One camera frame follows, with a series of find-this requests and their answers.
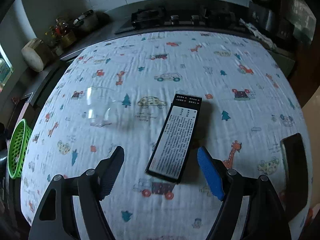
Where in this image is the black white label box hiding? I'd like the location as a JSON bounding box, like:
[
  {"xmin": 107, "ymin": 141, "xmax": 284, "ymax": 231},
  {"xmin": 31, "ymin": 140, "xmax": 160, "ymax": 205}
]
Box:
[{"xmin": 145, "ymin": 94, "xmax": 202, "ymax": 184}]

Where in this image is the clear plastic cup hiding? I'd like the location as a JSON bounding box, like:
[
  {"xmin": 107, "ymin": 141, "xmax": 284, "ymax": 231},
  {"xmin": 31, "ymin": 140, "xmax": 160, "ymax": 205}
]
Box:
[{"xmin": 86, "ymin": 86, "xmax": 116, "ymax": 127}]

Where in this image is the black smartphone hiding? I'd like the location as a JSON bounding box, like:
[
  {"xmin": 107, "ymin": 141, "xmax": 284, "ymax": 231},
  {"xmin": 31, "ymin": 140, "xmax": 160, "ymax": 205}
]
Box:
[{"xmin": 280, "ymin": 133, "xmax": 309, "ymax": 221}]

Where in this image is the white cartoon print tablecloth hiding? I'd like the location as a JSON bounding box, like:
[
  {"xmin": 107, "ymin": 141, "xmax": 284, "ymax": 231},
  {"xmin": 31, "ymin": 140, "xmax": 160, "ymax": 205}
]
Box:
[{"xmin": 21, "ymin": 31, "xmax": 312, "ymax": 239}]

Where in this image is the green plastic mesh basket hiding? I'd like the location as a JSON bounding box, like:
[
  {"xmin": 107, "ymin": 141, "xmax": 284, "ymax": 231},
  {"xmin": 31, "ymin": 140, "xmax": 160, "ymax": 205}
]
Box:
[{"xmin": 7, "ymin": 119, "xmax": 32, "ymax": 179}]

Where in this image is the round wooden chopping block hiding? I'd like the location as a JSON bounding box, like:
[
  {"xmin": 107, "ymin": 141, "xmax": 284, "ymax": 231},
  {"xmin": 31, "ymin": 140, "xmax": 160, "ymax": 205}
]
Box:
[{"xmin": 21, "ymin": 38, "xmax": 53, "ymax": 73}]

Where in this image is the yellow label oil bottle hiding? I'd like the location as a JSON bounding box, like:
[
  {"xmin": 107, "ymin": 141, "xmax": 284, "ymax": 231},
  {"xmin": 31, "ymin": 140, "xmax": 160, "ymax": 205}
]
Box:
[{"xmin": 58, "ymin": 18, "xmax": 76, "ymax": 48}]

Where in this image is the metal cooking pot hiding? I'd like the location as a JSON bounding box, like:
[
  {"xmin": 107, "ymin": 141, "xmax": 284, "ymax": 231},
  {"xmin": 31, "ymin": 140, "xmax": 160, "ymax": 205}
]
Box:
[{"xmin": 73, "ymin": 10, "xmax": 111, "ymax": 32}]

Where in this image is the black gas stove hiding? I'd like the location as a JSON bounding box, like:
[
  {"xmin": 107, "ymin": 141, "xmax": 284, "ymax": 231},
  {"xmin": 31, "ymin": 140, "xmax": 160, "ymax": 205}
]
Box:
[{"xmin": 115, "ymin": 7, "xmax": 245, "ymax": 34}]

